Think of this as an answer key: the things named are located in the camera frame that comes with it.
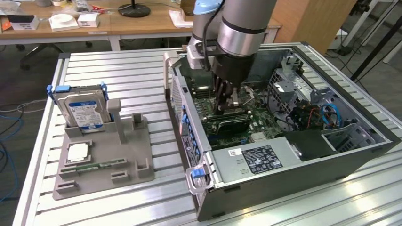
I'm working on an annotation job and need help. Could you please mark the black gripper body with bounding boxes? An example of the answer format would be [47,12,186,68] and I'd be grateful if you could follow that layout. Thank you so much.
[210,52,258,85]

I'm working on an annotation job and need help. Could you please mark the green graphics card black fan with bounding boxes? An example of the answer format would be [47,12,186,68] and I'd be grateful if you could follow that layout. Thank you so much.
[204,115,252,136]

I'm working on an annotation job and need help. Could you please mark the metal socket cover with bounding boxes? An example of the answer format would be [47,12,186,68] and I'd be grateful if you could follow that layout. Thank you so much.
[238,85,256,108]

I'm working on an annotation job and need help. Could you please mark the green motherboard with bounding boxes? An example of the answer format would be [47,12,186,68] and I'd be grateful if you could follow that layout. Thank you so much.
[189,80,286,151]

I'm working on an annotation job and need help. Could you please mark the perforated metal disk bay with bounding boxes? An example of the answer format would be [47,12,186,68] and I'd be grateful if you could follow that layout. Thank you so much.
[269,67,316,113]

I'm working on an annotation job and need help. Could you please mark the silver chipset heatsink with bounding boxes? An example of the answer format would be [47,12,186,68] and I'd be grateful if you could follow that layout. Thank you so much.
[250,132,269,142]

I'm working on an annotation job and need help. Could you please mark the white paper stack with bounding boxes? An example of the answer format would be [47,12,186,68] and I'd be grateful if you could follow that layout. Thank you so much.
[169,9,196,29]

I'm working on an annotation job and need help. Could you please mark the grey power supply unit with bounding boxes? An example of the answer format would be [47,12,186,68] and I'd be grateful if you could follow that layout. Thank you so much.
[212,137,302,183]

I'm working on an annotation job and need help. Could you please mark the brown cardboard box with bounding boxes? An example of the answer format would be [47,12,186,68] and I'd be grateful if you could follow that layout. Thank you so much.
[181,0,197,16]

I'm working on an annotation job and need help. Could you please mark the wooden cabinet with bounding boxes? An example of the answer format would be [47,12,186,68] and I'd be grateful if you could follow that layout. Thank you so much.
[270,0,360,51]

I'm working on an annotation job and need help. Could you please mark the black floor power strip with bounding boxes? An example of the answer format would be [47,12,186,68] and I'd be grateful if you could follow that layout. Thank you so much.
[338,46,356,57]

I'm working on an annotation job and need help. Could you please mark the black round lamp base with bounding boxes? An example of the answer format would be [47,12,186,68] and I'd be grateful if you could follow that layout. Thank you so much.
[118,0,151,18]

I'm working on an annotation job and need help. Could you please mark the low grey disk bay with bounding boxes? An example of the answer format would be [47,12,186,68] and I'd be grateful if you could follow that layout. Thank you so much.
[322,122,379,153]

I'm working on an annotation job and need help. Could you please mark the black open PC case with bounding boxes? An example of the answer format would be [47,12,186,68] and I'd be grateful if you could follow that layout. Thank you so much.
[164,46,402,222]

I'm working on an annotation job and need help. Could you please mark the grey parts rack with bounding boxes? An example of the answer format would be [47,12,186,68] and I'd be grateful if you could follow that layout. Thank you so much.
[53,98,156,201]

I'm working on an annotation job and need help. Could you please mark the hard disk in blue carrier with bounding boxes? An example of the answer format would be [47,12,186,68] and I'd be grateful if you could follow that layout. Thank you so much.
[46,81,110,133]

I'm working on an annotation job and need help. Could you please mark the black tripod pole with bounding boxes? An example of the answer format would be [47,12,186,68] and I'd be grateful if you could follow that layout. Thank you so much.
[349,14,402,82]

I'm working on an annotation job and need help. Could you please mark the loose green RAM stick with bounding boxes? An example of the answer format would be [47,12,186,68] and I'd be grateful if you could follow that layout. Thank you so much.
[62,161,126,174]

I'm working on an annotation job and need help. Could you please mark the small white box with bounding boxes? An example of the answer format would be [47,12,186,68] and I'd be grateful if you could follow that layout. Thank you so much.
[77,13,102,28]

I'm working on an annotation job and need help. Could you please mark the silver CPU chip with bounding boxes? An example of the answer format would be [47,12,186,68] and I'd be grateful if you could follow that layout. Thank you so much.
[67,144,90,163]

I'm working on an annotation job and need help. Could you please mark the white boxes on desk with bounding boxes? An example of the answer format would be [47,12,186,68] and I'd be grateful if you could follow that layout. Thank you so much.
[49,13,81,32]

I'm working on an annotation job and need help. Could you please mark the black chair base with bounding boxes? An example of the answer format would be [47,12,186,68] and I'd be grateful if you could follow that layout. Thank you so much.
[17,42,65,71]

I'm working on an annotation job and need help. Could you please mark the white box black lid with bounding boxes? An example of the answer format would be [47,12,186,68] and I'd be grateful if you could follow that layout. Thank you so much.
[7,14,42,31]

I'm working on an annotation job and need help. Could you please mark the orange white box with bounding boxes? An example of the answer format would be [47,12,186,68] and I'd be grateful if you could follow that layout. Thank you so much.
[0,18,13,34]

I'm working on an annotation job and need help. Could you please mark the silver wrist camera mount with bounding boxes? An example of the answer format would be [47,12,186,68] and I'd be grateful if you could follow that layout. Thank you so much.
[188,44,220,70]

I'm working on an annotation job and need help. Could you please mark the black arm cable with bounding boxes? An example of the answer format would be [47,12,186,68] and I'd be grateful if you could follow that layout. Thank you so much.
[202,0,228,71]

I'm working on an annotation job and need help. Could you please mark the blue disk wire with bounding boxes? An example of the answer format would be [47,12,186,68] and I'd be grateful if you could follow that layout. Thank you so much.
[321,103,344,129]

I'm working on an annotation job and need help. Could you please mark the white table frame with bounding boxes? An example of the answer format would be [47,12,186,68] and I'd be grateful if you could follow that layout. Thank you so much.
[341,0,402,48]

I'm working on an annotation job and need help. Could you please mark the white floor cable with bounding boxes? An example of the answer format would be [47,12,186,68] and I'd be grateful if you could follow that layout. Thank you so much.
[0,98,49,113]

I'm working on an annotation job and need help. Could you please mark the wooden desk white frame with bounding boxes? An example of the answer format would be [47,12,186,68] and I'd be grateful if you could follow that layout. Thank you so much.
[0,0,284,51]

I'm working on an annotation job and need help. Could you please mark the blue floor cable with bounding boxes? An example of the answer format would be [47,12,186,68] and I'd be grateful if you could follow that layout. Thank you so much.
[0,112,26,203]

